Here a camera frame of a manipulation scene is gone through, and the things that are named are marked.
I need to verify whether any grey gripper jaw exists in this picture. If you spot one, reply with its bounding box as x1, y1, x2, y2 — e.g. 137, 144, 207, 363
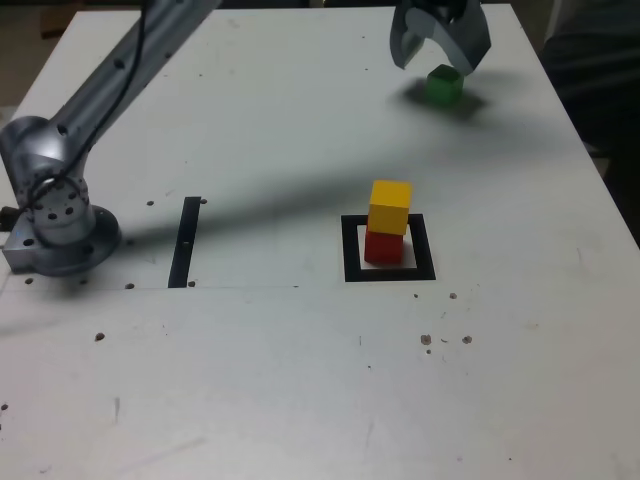
405, 0, 494, 76
389, 0, 437, 71

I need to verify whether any green cube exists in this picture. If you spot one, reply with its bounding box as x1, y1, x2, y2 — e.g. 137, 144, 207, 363
425, 64, 465, 107

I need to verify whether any yellow cube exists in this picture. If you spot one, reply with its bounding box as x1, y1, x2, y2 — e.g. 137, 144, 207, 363
367, 179, 414, 236

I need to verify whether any red cube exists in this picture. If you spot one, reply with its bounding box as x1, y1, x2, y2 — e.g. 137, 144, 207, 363
363, 227, 405, 265

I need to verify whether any black tape square outline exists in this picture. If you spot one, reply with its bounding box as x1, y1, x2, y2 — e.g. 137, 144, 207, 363
340, 213, 437, 283

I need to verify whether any black tape strip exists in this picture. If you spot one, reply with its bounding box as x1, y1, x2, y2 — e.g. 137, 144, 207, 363
167, 196, 202, 290

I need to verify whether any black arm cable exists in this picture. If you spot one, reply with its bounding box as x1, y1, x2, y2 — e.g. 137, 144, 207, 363
0, 0, 154, 231

